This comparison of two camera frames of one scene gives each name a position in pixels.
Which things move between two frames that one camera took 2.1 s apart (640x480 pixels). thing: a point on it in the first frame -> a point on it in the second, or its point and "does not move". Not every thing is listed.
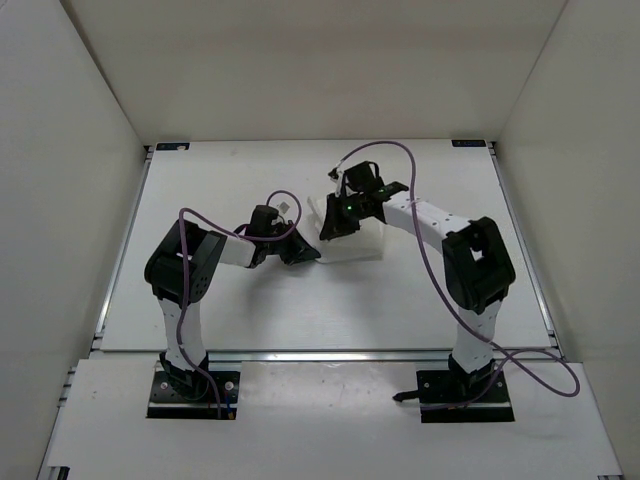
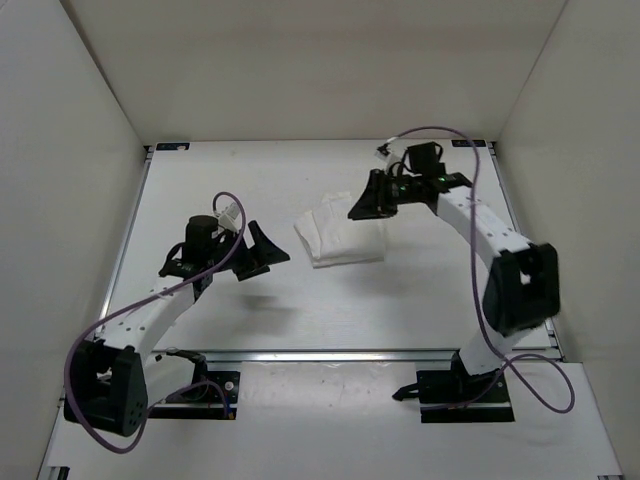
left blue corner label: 171,146 does not move
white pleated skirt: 365,244 does not move
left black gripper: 299,251 -> 265,251
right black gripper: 335,225 -> 374,202
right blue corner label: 468,143 does not move
